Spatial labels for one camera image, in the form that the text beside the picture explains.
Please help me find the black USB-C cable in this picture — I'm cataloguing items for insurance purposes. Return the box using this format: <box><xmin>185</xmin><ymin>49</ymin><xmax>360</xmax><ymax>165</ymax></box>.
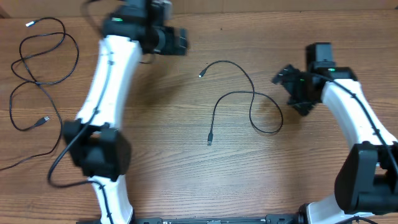
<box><xmin>198</xmin><ymin>60</ymin><xmax>285</xmax><ymax>147</ymax></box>

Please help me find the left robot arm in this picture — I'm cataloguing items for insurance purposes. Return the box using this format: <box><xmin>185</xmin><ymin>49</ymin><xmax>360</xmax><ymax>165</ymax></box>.
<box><xmin>63</xmin><ymin>0</ymin><xmax>188</xmax><ymax>223</ymax></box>

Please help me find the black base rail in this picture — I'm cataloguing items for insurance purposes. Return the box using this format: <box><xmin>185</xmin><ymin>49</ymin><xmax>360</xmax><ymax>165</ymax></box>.
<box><xmin>134</xmin><ymin>214</ymin><xmax>308</xmax><ymax>224</ymax></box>

